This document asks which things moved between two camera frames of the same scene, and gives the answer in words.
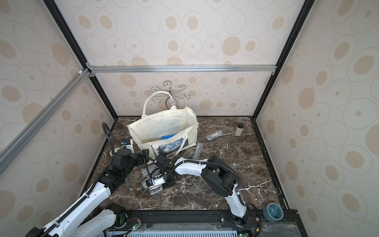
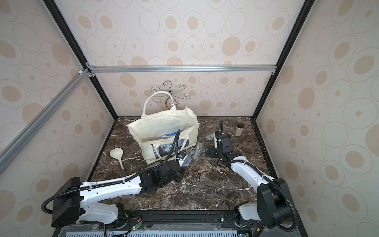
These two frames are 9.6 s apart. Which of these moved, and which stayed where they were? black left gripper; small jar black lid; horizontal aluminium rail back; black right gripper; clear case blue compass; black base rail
Moved: black right gripper; black left gripper
Stayed: clear case blue compass; black base rail; horizontal aluminium rail back; small jar black lid
